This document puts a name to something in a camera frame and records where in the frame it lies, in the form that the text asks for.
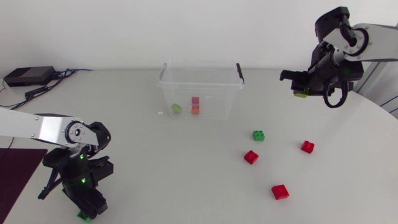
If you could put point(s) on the light green toy brick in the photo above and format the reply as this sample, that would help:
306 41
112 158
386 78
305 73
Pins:
177 108

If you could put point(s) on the black power brick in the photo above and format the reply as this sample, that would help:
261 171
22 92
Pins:
29 75

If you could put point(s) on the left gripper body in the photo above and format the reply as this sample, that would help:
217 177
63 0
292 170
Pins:
88 199

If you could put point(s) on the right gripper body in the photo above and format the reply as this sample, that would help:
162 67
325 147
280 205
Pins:
325 77

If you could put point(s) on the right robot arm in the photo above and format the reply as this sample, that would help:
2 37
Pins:
379 40

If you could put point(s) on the clear plastic container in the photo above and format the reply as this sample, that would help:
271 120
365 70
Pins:
200 84

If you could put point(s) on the red toy brick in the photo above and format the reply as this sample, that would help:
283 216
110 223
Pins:
307 147
251 157
280 192

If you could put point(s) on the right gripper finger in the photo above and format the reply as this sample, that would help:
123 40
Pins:
292 76
300 85

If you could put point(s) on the dark mat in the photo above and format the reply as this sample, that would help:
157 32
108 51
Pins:
15 177

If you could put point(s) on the pink toy brick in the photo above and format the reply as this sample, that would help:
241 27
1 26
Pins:
195 100

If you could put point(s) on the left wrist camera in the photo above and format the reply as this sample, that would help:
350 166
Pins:
102 172

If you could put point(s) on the orange toy brick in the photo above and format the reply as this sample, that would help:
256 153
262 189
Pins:
195 109

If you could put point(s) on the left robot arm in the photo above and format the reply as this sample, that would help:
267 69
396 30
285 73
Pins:
46 127

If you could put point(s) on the lime green toy brick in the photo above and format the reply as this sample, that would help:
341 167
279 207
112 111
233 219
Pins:
301 94

